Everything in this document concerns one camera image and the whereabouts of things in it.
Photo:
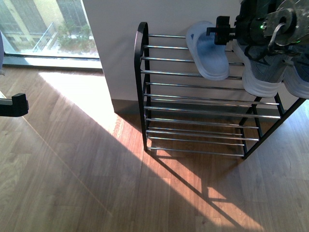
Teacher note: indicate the window with dark frame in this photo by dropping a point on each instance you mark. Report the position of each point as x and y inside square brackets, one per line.
[47, 34]

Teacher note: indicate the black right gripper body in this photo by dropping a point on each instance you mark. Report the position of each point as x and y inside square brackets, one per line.
[222, 32]

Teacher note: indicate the light blue slipper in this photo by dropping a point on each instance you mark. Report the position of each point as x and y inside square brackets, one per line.
[209, 58]

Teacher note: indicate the grey sneaker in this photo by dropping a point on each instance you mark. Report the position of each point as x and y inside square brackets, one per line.
[296, 76]
[262, 73]

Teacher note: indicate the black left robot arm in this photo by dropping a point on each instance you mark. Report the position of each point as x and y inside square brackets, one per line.
[15, 107]

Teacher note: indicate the black metal shoe rack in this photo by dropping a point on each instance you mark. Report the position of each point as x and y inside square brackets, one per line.
[194, 122]

